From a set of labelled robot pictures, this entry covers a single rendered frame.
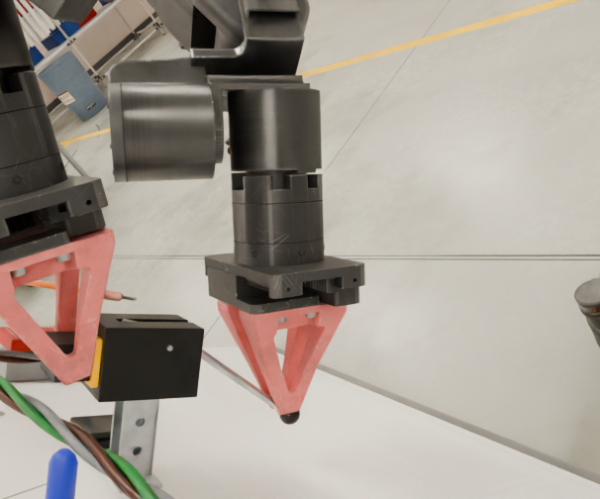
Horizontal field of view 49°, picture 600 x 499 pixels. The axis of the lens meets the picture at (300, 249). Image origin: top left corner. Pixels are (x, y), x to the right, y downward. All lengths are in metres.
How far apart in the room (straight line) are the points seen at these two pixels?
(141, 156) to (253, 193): 0.07
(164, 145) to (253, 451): 0.21
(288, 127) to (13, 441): 0.26
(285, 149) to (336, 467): 0.21
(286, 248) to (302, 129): 0.07
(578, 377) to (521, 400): 0.14
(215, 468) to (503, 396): 1.35
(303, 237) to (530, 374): 1.39
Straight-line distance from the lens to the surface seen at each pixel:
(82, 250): 0.33
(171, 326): 0.37
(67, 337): 0.37
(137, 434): 0.39
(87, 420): 0.46
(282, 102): 0.38
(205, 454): 0.44
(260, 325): 0.38
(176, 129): 0.37
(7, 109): 0.33
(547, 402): 1.68
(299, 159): 0.39
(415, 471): 0.46
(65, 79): 7.27
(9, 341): 0.58
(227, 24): 0.43
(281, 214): 0.38
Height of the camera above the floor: 1.31
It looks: 30 degrees down
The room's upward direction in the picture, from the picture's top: 36 degrees counter-clockwise
